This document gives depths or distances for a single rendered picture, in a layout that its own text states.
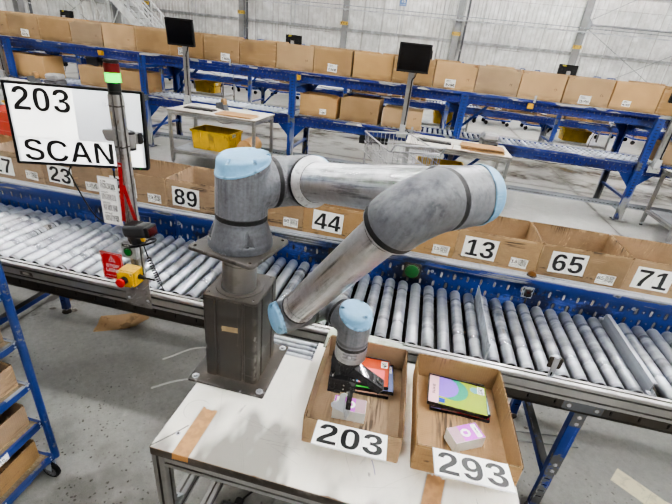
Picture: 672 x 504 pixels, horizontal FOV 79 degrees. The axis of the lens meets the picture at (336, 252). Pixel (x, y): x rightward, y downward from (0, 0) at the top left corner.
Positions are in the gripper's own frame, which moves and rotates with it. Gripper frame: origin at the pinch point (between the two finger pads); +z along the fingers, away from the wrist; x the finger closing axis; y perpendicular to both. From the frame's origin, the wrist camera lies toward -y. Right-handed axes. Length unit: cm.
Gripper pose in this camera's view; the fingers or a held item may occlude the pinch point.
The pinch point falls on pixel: (349, 407)
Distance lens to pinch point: 136.1
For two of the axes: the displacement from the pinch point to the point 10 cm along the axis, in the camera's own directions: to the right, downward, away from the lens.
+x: -1.5, 4.4, -8.9
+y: -9.8, -1.6, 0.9
